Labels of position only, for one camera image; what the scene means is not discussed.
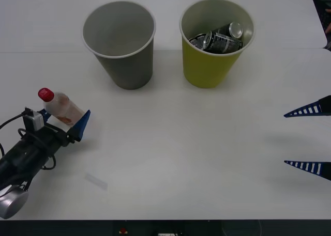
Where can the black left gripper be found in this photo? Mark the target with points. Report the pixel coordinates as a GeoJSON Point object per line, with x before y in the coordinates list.
{"type": "Point", "coordinates": [49, 140]}

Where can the grey plastic waste bin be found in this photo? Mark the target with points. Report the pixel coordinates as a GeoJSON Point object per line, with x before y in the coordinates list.
{"type": "Point", "coordinates": [129, 70]}

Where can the black drink can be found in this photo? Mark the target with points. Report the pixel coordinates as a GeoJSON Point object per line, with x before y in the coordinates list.
{"type": "Point", "coordinates": [226, 29]}
{"type": "Point", "coordinates": [196, 41]}
{"type": "Point", "coordinates": [222, 43]}

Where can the clear plastic bottle red cap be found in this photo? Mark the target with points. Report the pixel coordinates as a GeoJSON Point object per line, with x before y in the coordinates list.
{"type": "Point", "coordinates": [62, 109]}

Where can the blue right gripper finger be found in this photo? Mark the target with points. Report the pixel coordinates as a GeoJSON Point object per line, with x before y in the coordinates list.
{"type": "Point", "coordinates": [323, 105]}
{"type": "Point", "coordinates": [323, 169]}

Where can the yellow-green plastic waste bin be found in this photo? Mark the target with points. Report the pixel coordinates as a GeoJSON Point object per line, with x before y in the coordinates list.
{"type": "Point", "coordinates": [204, 68]}

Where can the person's hand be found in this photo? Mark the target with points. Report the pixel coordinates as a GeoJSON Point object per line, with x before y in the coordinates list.
{"type": "Point", "coordinates": [329, 29]}

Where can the red round button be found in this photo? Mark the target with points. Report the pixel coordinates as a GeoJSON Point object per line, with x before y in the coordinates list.
{"type": "Point", "coordinates": [122, 230]}

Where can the black robot torso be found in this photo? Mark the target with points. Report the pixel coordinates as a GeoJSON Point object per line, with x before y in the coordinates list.
{"type": "Point", "coordinates": [51, 228]}

